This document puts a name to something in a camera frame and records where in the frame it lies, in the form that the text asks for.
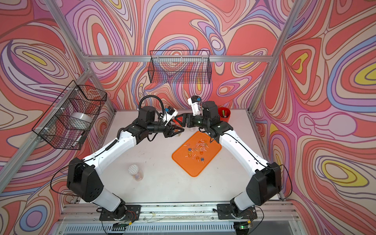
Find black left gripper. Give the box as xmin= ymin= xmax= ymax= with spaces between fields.
xmin=146 ymin=119 xmax=184 ymax=139

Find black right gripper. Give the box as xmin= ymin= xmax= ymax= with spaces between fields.
xmin=175 ymin=113 xmax=210 ymax=129

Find candies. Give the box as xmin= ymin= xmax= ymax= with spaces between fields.
xmin=182 ymin=139 xmax=209 ymax=163

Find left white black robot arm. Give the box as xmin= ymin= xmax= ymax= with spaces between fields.
xmin=67 ymin=106 xmax=184 ymax=220

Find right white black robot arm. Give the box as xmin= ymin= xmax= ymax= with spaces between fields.
xmin=175 ymin=101 xmax=282 ymax=218

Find white lid jar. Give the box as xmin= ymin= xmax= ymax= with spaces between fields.
xmin=128 ymin=164 xmax=144 ymax=181

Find orange plastic tray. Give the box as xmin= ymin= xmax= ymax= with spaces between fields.
xmin=171 ymin=131 xmax=222 ymax=177

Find red cup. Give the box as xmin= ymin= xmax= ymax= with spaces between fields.
xmin=218 ymin=107 xmax=231 ymax=122

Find black marker in basket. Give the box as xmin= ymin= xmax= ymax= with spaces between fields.
xmin=76 ymin=131 xmax=87 ymax=145

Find white roll in basket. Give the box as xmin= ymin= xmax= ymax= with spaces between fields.
xmin=68 ymin=112 xmax=93 ymax=130

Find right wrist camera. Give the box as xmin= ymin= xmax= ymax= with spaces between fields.
xmin=188 ymin=95 xmax=202 ymax=116

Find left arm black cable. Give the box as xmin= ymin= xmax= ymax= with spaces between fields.
xmin=137 ymin=95 xmax=165 ymax=115

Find back black wire basket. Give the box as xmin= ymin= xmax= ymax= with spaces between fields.
xmin=147 ymin=50 xmax=212 ymax=84

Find black wire basket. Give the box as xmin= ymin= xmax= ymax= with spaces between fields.
xmin=32 ymin=81 xmax=107 ymax=150
xmin=147 ymin=50 xmax=212 ymax=84

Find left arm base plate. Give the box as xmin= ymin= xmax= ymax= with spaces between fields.
xmin=97 ymin=204 xmax=141 ymax=222

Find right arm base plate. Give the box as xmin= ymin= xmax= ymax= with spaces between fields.
xmin=213 ymin=204 xmax=258 ymax=221

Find left black wire basket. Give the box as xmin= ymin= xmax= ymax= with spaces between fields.
xmin=32 ymin=81 xmax=107 ymax=150

